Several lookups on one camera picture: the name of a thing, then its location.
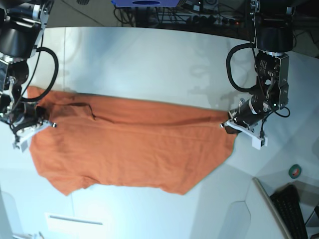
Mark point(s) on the green tape roll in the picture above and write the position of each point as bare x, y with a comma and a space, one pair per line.
295, 171

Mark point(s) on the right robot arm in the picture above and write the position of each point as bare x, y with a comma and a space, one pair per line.
22, 26

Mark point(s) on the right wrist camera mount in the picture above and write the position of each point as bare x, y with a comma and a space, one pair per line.
25, 131

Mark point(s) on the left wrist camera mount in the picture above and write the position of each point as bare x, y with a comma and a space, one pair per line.
259, 139

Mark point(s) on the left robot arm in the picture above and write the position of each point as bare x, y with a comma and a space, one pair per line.
270, 34

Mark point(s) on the blue box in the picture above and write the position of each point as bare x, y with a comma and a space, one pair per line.
146, 3

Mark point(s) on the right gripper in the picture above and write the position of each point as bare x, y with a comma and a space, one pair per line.
26, 115

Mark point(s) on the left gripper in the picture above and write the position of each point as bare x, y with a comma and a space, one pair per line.
248, 114

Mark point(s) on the black power strip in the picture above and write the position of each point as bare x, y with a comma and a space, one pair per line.
209, 20

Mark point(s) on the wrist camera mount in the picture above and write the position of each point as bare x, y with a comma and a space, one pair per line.
25, 131
259, 139

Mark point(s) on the black keyboard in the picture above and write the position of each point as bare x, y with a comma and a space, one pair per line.
287, 203

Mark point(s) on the orange t-shirt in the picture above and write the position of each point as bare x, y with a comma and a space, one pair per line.
126, 142

